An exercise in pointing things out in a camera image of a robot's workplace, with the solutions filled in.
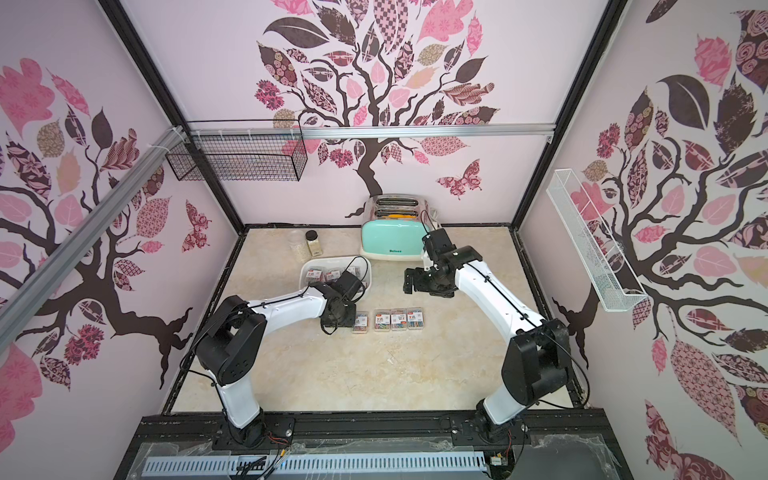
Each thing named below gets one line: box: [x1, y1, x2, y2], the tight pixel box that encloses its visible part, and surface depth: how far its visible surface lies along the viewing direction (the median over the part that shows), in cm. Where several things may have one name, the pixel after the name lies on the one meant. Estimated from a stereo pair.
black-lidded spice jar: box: [305, 230, 323, 257], surface depth 109 cm
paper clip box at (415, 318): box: [407, 307, 425, 330], surface depth 94 cm
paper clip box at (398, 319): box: [390, 308, 408, 331], surface depth 94 cm
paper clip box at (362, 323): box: [352, 310, 369, 335], surface depth 93 cm
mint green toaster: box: [360, 193, 431, 262], surface depth 106 cm
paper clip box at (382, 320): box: [373, 309, 392, 332], surface depth 94 cm
